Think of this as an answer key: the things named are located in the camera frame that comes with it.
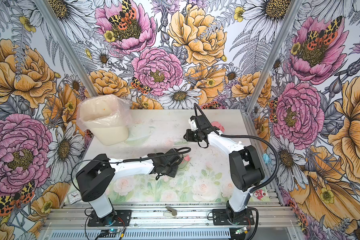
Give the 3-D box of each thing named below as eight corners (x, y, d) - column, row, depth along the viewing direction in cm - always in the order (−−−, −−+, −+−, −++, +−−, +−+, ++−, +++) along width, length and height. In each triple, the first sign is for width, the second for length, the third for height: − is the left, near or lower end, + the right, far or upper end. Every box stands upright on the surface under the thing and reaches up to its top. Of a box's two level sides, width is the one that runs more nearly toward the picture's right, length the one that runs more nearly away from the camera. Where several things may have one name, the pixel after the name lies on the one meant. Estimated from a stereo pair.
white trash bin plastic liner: (90, 149, 102) (66, 122, 81) (102, 122, 117) (84, 94, 96) (132, 149, 102) (119, 122, 81) (139, 122, 117) (129, 94, 96)
